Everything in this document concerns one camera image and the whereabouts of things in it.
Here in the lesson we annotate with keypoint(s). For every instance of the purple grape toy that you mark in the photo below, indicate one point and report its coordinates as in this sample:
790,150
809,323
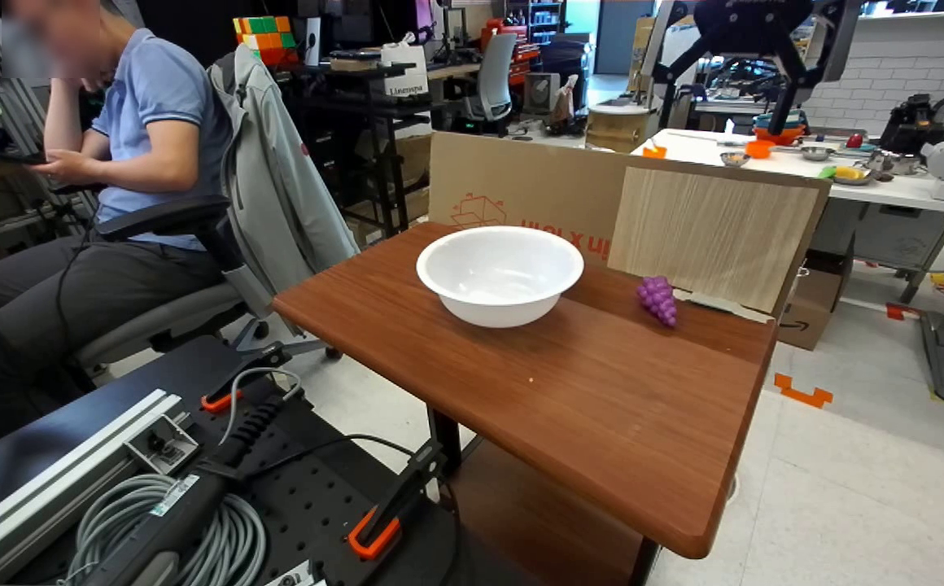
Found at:
654,293

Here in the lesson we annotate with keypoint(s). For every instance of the white bowl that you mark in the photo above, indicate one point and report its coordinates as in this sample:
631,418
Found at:
500,273

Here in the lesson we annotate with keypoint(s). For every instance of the brown cardboard box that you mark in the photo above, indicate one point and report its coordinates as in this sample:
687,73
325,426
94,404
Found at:
490,181

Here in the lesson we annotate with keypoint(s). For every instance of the grey jacket on chair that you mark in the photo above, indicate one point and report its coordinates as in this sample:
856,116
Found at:
281,223

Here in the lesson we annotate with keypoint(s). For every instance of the brown wooden table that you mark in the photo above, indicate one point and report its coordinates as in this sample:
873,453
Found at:
631,418

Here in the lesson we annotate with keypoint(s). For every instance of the orange black clamp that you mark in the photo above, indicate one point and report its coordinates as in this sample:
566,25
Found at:
381,525

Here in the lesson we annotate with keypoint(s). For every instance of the light wooden board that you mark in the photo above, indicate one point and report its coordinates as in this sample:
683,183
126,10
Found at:
727,238

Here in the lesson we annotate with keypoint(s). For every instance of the orange floor marker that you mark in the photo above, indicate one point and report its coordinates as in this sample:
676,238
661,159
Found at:
810,397

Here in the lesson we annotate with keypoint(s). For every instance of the seated person in blue shirt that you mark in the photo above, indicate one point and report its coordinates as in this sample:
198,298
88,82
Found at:
137,118

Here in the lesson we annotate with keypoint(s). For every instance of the white workbench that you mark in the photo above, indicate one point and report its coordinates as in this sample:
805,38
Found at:
784,159

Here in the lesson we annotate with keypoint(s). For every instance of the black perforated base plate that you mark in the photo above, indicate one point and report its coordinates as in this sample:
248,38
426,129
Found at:
268,504

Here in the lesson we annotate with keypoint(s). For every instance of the aluminium rail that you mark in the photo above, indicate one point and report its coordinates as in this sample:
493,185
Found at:
44,493

